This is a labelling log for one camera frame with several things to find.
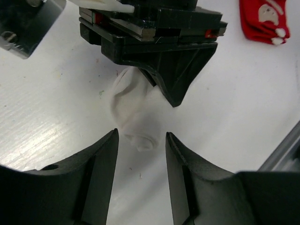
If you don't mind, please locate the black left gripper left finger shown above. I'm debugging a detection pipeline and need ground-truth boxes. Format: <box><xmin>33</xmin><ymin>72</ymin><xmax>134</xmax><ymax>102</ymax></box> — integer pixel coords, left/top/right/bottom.
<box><xmin>0</xmin><ymin>129</ymin><xmax>119</xmax><ymax>225</ymax></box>

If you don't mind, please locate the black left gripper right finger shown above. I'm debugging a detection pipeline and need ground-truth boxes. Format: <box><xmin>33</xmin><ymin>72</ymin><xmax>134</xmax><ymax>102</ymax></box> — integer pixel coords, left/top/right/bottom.
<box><xmin>165</xmin><ymin>132</ymin><xmax>300</xmax><ymax>225</ymax></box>

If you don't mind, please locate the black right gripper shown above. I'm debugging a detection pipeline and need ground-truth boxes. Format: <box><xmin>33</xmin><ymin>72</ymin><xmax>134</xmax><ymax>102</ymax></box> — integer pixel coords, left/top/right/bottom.
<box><xmin>79</xmin><ymin>0</ymin><xmax>227</xmax><ymax>107</ymax></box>

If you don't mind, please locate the plain white sock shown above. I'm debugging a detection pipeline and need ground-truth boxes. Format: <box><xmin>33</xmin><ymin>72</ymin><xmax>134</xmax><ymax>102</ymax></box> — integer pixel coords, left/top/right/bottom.
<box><xmin>108</xmin><ymin>67</ymin><xmax>173</xmax><ymax>152</ymax></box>

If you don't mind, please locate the aluminium frame rail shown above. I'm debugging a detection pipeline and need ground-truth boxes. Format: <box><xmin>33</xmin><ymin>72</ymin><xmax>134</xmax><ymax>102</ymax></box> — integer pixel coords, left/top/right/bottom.
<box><xmin>258</xmin><ymin>122</ymin><xmax>300</xmax><ymax>173</ymax></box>

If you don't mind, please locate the red patterned sock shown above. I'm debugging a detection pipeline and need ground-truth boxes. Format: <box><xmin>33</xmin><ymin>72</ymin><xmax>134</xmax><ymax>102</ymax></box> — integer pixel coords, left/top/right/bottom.
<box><xmin>239</xmin><ymin>0</ymin><xmax>290</xmax><ymax>45</ymax></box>

